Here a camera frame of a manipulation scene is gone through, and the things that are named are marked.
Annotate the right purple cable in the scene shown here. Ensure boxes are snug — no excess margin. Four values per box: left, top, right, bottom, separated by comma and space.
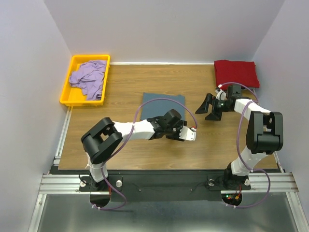
217, 82, 271, 210

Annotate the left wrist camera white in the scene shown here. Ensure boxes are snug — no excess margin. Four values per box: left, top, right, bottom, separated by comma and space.
179, 126, 197, 141

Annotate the lilac t-shirt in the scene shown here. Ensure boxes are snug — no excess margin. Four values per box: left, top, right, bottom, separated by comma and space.
69, 60, 107, 101

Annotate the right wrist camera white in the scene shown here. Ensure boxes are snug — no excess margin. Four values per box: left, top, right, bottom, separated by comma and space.
215, 85, 226, 101

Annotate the folded red t-shirt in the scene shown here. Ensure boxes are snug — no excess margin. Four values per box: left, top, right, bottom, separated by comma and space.
214, 59, 260, 88

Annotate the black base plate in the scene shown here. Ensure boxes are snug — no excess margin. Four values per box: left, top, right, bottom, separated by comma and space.
79, 170, 251, 203

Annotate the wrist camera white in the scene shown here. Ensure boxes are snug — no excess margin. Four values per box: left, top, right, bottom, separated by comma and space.
179, 126, 197, 141
215, 85, 226, 101

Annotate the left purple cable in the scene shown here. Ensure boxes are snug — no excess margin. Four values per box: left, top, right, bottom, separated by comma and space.
90, 98, 198, 210

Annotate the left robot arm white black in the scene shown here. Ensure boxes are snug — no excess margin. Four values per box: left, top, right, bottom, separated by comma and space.
81, 109, 196, 191

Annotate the blue-grey t-shirt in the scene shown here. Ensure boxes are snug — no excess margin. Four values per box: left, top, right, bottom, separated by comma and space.
140, 92, 186, 121

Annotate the aluminium frame rail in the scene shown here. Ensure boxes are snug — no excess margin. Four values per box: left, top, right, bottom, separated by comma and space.
39, 107, 298, 194

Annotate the purple cable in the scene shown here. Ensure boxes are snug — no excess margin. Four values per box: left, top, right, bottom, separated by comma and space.
90, 98, 198, 210
217, 82, 271, 210

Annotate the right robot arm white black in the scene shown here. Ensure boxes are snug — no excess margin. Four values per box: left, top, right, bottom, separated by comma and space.
196, 82, 283, 189

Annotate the yellow plastic tray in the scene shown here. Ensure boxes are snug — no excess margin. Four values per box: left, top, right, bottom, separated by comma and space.
59, 54, 111, 107

